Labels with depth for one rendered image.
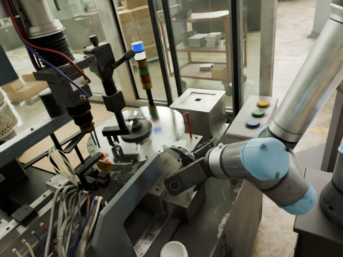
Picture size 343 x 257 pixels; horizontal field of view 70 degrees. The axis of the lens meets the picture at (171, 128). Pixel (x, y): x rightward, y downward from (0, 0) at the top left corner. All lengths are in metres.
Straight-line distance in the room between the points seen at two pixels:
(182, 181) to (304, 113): 0.30
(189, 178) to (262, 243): 1.09
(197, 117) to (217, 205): 0.36
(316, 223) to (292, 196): 0.28
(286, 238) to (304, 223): 0.87
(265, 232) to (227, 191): 0.85
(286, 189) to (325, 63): 0.24
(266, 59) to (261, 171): 0.63
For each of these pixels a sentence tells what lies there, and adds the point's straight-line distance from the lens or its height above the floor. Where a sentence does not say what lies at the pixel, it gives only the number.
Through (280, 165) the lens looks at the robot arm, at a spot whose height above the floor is 1.06.
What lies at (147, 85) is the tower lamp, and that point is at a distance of 1.05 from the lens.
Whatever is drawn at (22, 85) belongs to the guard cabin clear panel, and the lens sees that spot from 1.78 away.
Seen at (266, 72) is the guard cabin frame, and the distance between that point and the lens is 1.03.
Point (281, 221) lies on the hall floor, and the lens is 1.72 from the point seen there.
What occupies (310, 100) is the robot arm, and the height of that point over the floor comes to 1.11.
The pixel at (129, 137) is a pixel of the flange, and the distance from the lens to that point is 0.78.
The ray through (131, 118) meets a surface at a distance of 0.79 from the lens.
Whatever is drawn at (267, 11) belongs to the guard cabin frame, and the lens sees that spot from 0.97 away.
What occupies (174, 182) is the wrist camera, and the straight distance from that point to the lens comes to 0.58.
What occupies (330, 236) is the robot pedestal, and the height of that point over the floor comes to 0.75.
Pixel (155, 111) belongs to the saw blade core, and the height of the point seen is 0.95.
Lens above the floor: 1.37
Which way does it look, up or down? 32 degrees down
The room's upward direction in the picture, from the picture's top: 12 degrees counter-clockwise
